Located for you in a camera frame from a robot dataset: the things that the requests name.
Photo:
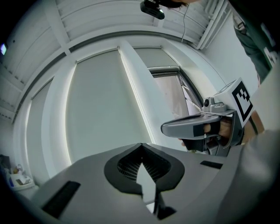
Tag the black framed window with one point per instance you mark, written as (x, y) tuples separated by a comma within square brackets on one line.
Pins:
[(172, 94)]

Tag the grey roller blind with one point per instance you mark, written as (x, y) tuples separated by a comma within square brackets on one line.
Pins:
[(102, 105), (37, 131), (157, 58)]

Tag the person's right forearm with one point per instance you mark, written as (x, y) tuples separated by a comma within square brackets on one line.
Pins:
[(259, 122)]

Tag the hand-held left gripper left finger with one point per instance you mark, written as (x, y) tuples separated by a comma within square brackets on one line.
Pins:
[(92, 186)]

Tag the person's right hand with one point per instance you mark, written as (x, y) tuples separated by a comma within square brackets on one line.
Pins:
[(225, 131)]

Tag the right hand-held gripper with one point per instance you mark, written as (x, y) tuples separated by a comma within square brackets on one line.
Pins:
[(238, 98)]

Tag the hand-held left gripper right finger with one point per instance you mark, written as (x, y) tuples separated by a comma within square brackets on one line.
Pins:
[(192, 186)]

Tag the dark green printed shirt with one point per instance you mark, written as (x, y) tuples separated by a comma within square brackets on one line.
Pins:
[(251, 43)]

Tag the black head-worn camera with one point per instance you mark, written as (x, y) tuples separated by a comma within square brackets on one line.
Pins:
[(152, 9)]

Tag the white vanity cabinet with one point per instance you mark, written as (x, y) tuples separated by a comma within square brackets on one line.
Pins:
[(22, 182)]

